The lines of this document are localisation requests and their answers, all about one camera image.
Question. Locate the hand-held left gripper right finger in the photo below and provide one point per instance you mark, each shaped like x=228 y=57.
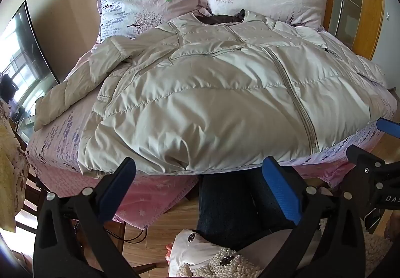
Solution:
x=281 y=190

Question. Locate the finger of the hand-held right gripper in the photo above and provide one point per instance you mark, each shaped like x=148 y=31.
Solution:
x=364 y=159
x=389 y=127

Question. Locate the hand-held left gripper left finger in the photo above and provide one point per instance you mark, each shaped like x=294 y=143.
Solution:
x=120 y=182

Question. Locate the beige puffer jacket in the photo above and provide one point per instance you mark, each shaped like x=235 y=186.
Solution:
x=218 y=100

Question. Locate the person's blue jeans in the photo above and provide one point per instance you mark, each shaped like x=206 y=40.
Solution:
x=231 y=212

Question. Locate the pink floral bedsheet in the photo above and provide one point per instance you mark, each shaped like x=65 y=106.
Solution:
x=59 y=153

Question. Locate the wooden chair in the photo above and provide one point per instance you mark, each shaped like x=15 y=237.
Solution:
x=29 y=200

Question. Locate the yellow patterned cloth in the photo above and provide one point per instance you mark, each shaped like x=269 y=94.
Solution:
x=11 y=178

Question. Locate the wooden glass door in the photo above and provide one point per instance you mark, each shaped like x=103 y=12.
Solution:
x=350 y=0

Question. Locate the flat screen television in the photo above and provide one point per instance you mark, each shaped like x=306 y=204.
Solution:
x=22 y=59

